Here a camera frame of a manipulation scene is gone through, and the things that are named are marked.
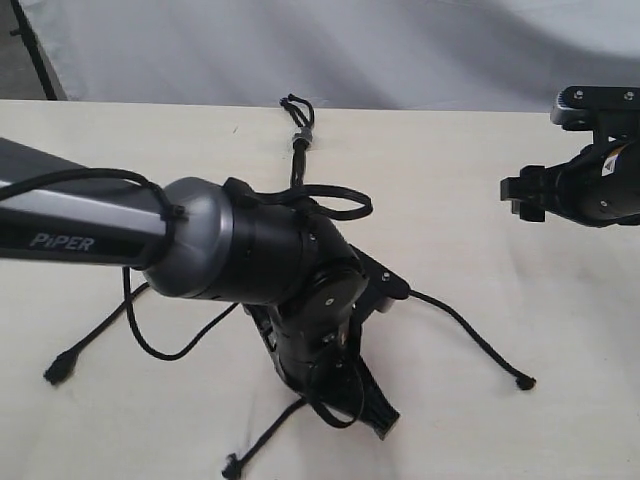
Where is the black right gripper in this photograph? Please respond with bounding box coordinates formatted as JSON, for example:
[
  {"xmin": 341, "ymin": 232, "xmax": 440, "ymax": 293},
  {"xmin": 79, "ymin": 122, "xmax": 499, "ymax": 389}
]
[{"xmin": 500, "ymin": 142, "xmax": 639, "ymax": 228}]

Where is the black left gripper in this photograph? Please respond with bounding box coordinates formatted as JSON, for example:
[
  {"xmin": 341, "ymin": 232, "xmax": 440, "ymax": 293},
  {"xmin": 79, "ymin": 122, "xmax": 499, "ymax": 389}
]
[{"xmin": 244, "ymin": 259, "xmax": 400, "ymax": 441}]

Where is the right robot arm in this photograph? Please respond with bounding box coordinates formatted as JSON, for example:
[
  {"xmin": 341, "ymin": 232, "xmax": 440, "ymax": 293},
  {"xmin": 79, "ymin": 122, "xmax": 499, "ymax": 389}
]
[{"xmin": 500, "ymin": 141, "xmax": 639, "ymax": 228}]

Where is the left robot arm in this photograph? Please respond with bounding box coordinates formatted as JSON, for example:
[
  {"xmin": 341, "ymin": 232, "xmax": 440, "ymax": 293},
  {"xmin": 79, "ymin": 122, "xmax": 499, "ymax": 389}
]
[{"xmin": 1, "ymin": 139, "xmax": 399, "ymax": 437}]

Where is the grey backdrop cloth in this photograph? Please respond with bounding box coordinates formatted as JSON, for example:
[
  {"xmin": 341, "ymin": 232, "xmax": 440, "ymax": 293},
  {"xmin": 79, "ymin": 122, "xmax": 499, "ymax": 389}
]
[{"xmin": 22, "ymin": 1, "xmax": 639, "ymax": 112}]

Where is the black stand pole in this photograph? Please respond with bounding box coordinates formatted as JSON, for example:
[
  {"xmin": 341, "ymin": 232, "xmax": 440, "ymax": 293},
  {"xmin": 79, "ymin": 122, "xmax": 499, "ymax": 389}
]
[{"xmin": 9, "ymin": 0, "xmax": 59, "ymax": 101}]

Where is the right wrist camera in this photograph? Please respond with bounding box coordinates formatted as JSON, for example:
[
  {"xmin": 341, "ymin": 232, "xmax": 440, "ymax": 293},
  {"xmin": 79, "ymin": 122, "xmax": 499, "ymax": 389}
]
[{"xmin": 550, "ymin": 85, "xmax": 639, "ymax": 144}]

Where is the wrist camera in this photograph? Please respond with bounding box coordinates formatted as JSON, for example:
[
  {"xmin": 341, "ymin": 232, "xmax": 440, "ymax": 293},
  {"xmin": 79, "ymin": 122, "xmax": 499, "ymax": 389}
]
[
  {"xmin": 352, "ymin": 245, "xmax": 411, "ymax": 323},
  {"xmin": 550, "ymin": 85, "xmax": 639, "ymax": 144}
]

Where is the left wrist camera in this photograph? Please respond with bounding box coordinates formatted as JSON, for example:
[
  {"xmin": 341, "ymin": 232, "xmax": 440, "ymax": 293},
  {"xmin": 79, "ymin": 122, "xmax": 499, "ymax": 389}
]
[{"xmin": 352, "ymin": 245, "xmax": 411, "ymax": 323}]

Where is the grey cable clamp bracket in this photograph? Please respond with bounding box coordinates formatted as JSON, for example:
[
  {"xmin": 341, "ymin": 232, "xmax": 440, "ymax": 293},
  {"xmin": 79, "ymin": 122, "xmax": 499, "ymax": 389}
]
[{"xmin": 292, "ymin": 128, "xmax": 313, "ymax": 149}]

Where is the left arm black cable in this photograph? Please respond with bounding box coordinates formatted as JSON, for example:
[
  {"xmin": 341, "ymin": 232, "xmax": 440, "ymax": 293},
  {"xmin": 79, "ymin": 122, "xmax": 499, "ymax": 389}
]
[{"xmin": 0, "ymin": 167, "xmax": 373, "ymax": 429}]

